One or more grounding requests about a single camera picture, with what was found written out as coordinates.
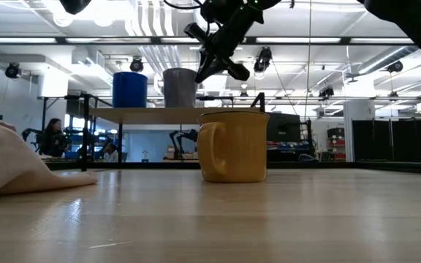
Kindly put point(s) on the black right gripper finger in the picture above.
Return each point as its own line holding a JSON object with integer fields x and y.
{"x": 218, "y": 67}
{"x": 203, "y": 67}

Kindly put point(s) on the large grey mug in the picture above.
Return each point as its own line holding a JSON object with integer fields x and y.
{"x": 179, "y": 87}

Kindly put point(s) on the blue mug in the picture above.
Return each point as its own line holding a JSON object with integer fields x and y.
{"x": 130, "y": 89}

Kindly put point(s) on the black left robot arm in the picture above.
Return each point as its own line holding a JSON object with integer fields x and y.
{"x": 74, "y": 5}

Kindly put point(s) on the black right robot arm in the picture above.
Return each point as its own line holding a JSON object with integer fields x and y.
{"x": 415, "y": 22}

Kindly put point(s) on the black background robot arm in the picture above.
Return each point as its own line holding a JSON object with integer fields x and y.
{"x": 29, "y": 135}
{"x": 181, "y": 140}

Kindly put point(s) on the black ceiling spotlight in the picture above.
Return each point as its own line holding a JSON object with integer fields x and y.
{"x": 12, "y": 70}
{"x": 136, "y": 65}
{"x": 263, "y": 60}
{"x": 395, "y": 66}
{"x": 326, "y": 92}

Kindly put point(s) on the overhead light bar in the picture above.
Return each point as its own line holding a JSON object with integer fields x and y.
{"x": 155, "y": 40}

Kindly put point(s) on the yellow mug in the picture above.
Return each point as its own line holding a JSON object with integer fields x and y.
{"x": 239, "y": 146}

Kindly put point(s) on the black monitor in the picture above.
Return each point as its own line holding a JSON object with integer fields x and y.
{"x": 285, "y": 128}

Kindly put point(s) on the person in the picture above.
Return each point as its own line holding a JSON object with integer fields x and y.
{"x": 52, "y": 137}
{"x": 110, "y": 153}

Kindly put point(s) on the red storage rack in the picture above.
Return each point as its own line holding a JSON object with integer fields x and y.
{"x": 336, "y": 143}

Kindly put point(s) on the white pillar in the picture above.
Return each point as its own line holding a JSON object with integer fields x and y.
{"x": 358, "y": 129}

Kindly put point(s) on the beige cloth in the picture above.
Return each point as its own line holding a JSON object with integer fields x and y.
{"x": 9, "y": 164}

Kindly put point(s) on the wooden shelf with black frame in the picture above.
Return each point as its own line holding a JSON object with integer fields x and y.
{"x": 159, "y": 115}

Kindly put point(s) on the black partition wall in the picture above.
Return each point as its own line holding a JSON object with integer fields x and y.
{"x": 400, "y": 140}

